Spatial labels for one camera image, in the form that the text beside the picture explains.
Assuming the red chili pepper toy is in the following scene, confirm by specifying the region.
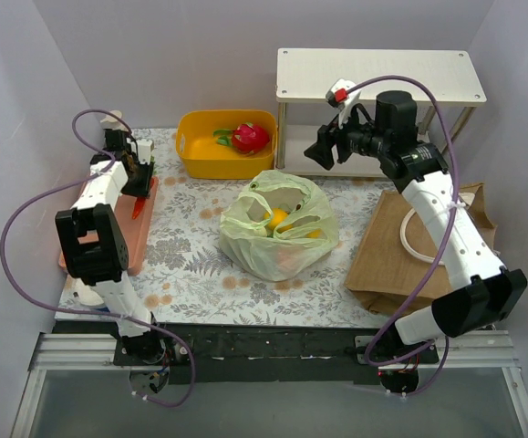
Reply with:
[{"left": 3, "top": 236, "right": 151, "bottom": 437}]
[{"left": 131, "top": 177, "right": 155, "bottom": 220}]

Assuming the red dragon fruit toy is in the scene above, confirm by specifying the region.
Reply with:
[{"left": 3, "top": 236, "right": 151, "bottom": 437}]
[{"left": 212, "top": 122, "right": 270, "bottom": 155}]

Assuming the green plastic grocery bag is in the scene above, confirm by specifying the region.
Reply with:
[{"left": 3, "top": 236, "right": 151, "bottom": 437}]
[{"left": 219, "top": 170, "right": 339, "bottom": 282}]

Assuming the orange pumpkin toy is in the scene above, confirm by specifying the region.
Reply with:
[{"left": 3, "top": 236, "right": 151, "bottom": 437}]
[{"left": 275, "top": 247, "right": 304, "bottom": 276}]

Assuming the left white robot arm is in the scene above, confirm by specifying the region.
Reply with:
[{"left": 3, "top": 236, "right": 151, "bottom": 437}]
[{"left": 55, "top": 128, "right": 156, "bottom": 325}]

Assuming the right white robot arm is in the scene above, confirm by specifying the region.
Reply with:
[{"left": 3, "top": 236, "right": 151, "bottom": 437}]
[{"left": 305, "top": 86, "right": 527, "bottom": 364}]

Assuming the grey pump soap bottle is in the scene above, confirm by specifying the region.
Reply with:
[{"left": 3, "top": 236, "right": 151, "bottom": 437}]
[{"left": 100, "top": 109, "right": 129, "bottom": 131}]

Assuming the pink plastic tray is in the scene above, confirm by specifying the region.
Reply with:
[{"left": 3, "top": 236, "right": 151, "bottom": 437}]
[{"left": 55, "top": 176, "right": 158, "bottom": 286}]

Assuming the yellow plastic basket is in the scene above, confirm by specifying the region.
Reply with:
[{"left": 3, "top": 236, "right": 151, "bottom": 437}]
[{"left": 175, "top": 109, "right": 276, "bottom": 180}]

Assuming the white two-tier shelf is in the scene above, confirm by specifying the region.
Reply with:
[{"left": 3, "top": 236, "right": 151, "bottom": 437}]
[{"left": 274, "top": 47, "right": 487, "bottom": 179}]

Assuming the yellow fruit toy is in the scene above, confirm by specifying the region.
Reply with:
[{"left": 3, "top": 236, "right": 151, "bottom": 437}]
[{"left": 305, "top": 229, "right": 323, "bottom": 239}]

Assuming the brown jute tote bag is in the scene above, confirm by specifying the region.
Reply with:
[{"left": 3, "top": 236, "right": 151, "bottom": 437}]
[{"left": 345, "top": 182, "right": 497, "bottom": 316}]

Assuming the white blue tape roll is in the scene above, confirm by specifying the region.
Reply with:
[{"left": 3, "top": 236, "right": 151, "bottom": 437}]
[{"left": 72, "top": 278, "right": 109, "bottom": 312}]

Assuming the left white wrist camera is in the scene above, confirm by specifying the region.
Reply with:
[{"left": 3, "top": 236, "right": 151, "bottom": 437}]
[{"left": 132, "top": 139, "right": 154, "bottom": 164}]

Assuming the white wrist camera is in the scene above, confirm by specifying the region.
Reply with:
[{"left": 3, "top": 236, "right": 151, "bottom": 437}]
[
  {"left": 132, "top": 139, "right": 154, "bottom": 164},
  {"left": 326, "top": 78, "right": 361, "bottom": 128}
]

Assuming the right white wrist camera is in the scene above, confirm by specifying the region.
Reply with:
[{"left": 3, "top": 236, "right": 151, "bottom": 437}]
[{"left": 326, "top": 78, "right": 361, "bottom": 128}]

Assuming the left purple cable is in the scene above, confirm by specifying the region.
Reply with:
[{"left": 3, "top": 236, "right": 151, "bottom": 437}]
[{"left": 0, "top": 108, "right": 197, "bottom": 408}]

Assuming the purple cable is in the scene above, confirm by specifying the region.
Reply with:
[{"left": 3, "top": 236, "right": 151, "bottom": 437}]
[
  {"left": 0, "top": 108, "right": 197, "bottom": 408},
  {"left": 345, "top": 75, "right": 461, "bottom": 397}
]

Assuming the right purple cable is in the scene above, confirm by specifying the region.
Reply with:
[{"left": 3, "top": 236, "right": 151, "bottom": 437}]
[{"left": 345, "top": 75, "right": 461, "bottom": 397}]

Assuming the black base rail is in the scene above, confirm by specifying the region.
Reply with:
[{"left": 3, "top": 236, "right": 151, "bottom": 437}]
[{"left": 31, "top": 321, "right": 518, "bottom": 395}]

